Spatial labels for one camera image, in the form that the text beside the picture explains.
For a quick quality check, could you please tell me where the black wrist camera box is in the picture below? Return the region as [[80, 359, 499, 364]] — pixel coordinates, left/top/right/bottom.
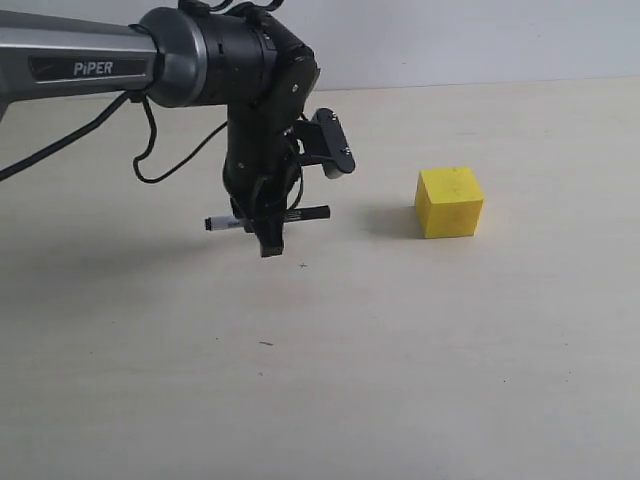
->
[[293, 108, 356, 179]]

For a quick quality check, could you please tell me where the black camera cable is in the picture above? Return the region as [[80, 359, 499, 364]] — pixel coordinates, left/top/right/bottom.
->
[[0, 0, 306, 211]]

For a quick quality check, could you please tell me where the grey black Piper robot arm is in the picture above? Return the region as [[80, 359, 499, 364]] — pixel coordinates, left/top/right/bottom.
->
[[1, 1, 330, 257]]

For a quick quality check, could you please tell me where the yellow foam cube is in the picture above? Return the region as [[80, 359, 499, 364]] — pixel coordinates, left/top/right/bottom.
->
[[414, 166, 485, 239]]

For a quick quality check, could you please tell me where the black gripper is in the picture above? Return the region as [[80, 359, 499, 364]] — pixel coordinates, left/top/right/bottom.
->
[[223, 100, 305, 258]]

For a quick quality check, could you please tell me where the black and white marker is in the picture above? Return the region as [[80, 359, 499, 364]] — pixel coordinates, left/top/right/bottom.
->
[[204, 205, 331, 233]]

